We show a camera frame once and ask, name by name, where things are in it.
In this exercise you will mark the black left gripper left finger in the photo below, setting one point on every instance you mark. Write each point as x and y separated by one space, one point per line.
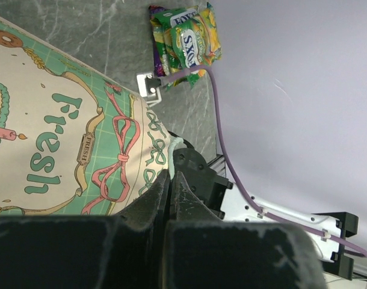
117 251

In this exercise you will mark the yellow green snack packet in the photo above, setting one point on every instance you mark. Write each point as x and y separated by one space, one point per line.
162 21

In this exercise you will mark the green printed paper bag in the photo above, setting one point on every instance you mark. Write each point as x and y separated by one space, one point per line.
71 140

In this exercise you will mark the purple snack packet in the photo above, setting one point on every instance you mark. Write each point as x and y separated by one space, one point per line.
158 69

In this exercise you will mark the aluminium rail at table edge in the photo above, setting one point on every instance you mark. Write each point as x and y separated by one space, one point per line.
218 164

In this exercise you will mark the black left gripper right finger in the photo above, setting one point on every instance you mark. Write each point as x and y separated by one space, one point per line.
202 251

